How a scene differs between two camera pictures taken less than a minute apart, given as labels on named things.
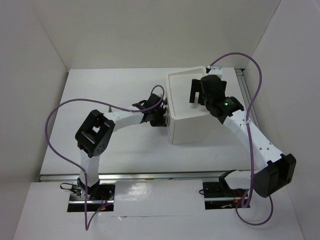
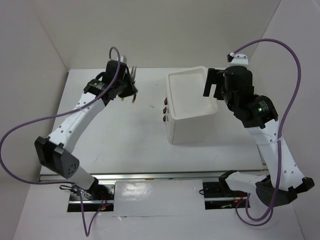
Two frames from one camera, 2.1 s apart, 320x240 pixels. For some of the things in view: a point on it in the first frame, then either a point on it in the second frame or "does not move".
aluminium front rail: x=190 y=175 does not move
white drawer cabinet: x=187 y=122 does not move
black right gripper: x=195 y=87 → x=214 y=76
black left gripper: x=160 y=122 → x=130 y=90
